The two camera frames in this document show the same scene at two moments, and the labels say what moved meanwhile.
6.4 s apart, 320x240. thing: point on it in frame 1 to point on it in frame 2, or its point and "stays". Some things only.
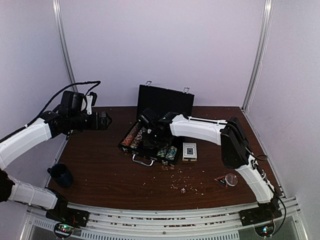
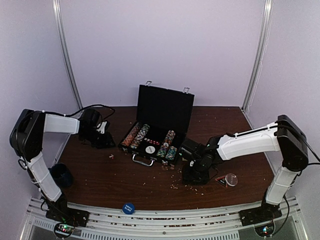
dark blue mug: [61, 175] stays
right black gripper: [146, 144] to [187, 176]
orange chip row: [126, 141] stays
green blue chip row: [162, 153] stays
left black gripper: [103, 125] to [106, 143]
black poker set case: [164, 100] stays
